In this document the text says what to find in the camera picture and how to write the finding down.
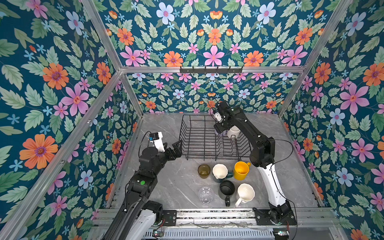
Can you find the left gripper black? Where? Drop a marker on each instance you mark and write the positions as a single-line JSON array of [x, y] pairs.
[[172, 156]]

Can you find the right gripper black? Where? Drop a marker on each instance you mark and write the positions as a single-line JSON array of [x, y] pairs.
[[218, 128]]

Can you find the white mug red inside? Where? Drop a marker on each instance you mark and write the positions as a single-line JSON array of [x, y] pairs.
[[233, 132]]

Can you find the olive green glass cup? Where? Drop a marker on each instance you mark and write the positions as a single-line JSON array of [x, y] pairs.
[[204, 171]]

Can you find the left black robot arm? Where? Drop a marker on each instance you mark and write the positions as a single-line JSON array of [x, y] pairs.
[[137, 213]]

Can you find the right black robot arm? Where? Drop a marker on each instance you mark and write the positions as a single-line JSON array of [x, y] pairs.
[[262, 157]]

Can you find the cream mug green outside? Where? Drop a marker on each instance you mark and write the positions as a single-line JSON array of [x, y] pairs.
[[221, 173]]

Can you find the yellow mug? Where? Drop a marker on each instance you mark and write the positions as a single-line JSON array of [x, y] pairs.
[[241, 170]]

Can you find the clear glass cup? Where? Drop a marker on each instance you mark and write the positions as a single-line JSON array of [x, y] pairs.
[[206, 195]]

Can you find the black mug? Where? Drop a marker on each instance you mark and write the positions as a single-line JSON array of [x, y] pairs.
[[226, 191]]

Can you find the white ceramic mug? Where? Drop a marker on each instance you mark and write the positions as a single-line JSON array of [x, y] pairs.
[[245, 194]]

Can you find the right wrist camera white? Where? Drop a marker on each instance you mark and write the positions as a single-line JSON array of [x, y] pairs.
[[218, 117]]

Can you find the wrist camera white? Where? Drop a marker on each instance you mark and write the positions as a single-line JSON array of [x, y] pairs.
[[218, 117], [156, 139]]

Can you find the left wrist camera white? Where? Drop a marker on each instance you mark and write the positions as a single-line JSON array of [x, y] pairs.
[[156, 139]]

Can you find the black wire dish rack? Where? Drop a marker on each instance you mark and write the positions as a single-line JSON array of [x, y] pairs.
[[201, 141]]

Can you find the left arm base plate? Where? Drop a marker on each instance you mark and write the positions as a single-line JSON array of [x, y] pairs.
[[166, 218]]

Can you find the metal hook rail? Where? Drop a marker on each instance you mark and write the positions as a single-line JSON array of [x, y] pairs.
[[211, 70]]

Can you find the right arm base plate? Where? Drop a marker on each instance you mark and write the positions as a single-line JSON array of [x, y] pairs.
[[274, 217]]

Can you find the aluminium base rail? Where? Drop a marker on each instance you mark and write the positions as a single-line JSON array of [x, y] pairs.
[[240, 224]]

